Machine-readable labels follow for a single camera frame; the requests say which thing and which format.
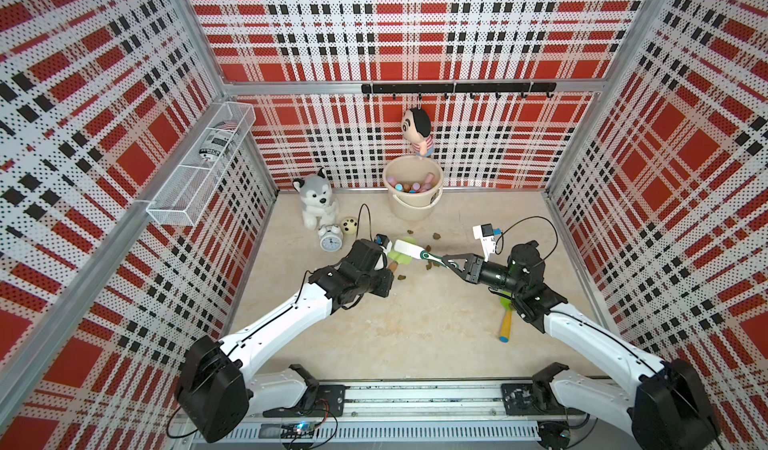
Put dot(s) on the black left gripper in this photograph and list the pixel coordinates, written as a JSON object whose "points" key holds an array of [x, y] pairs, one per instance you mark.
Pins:
{"points": [[385, 274]]}

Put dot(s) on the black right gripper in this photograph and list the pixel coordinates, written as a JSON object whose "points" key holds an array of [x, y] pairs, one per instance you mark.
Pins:
{"points": [[472, 272]]}

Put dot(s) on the white brush green handle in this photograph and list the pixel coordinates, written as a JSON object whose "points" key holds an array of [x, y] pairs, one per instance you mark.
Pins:
{"points": [[417, 252]]}

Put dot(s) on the green trowel yellow handle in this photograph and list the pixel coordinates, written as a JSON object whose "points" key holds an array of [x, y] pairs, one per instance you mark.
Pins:
{"points": [[505, 329]]}

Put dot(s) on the purple square trowel pink handle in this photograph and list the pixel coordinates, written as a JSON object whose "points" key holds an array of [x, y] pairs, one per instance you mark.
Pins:
{"points": [[426, 184]]}

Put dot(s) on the light green trowel wooden handle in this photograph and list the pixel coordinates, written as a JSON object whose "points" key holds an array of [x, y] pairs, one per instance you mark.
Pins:
{"points": [[396, 258]]}

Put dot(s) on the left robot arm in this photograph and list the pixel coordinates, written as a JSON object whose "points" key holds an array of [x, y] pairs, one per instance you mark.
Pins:
{"points": [[220, 382]]}

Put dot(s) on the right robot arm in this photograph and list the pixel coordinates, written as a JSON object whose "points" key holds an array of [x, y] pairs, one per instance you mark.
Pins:
{"points": [[662, 404]]}

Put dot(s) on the beige plastic bucket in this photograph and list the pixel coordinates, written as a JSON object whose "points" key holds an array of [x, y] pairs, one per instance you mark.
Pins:
{"points": [[413, 169]]}

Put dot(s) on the panda face squishy ball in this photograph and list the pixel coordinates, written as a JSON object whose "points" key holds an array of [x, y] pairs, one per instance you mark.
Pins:
{"points": [[349, 225]]}

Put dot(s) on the white alarm clock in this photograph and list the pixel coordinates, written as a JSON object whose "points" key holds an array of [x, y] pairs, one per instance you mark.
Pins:
{"points": [[330, 238]]}

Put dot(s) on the grey white husky plush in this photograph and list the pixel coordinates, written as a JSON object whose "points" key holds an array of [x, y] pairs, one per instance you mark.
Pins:
{"points": [[320, 207]]}

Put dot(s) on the doll with black hat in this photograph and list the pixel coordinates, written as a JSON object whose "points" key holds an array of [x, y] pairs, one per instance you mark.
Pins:
{"points": [[417, 130]]}

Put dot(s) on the green circuit board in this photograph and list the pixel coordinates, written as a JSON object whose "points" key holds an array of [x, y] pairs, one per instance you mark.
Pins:
{"points": [[287, 431]]}

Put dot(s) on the can in shelf basket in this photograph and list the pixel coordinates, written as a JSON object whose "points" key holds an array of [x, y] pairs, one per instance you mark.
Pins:
{"points": [[216, 141]]}

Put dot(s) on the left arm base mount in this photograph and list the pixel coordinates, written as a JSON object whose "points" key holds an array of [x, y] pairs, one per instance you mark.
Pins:
{"points": [[298, 393]]}

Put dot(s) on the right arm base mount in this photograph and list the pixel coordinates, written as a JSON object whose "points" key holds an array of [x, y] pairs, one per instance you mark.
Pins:
{"points": [[534, 397]]}

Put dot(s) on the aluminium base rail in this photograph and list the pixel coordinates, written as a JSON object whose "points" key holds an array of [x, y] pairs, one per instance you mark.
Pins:
{"points": [[438, 413]]}

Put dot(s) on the black hook rail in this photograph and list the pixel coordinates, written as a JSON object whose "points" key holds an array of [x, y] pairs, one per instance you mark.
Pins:
{"points": [[394, 89]]}

